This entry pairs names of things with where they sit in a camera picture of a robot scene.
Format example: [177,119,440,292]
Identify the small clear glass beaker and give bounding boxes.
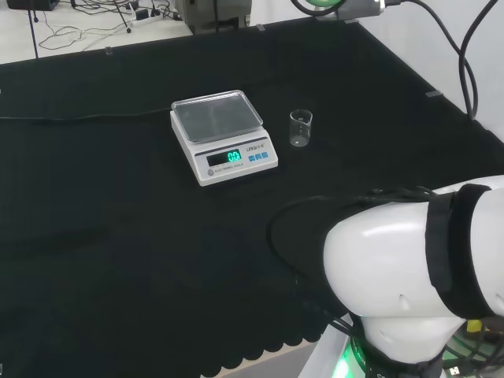
[289,109,313,148]

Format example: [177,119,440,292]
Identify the black bench cloth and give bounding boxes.
[0,17,504,378]

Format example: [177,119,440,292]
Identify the grey metal cabinet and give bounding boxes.
[174,0,254,37]

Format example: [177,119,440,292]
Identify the white power strip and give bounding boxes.
[131,9,163,28]

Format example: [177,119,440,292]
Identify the black tripod leg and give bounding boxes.
[26,0,41,59]
[113,0,133,34]

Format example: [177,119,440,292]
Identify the black box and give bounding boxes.
[6,0,61,12]

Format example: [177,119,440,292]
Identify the thin black looped arm cable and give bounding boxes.
[268,187,435,287]

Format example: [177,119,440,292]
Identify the grey device with green ring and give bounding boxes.
[291,0,389,21]

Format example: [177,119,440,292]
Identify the tangled thin floor cables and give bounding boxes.
[39,0,139,53]

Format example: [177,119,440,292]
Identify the thin black balance power cable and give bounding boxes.
[0,106,175,122]

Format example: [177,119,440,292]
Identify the thick black cable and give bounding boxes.
[387,0,480,120]
[458,0,500,119]

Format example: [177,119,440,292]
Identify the black and green cable bundle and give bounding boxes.
[443,317,504,378]

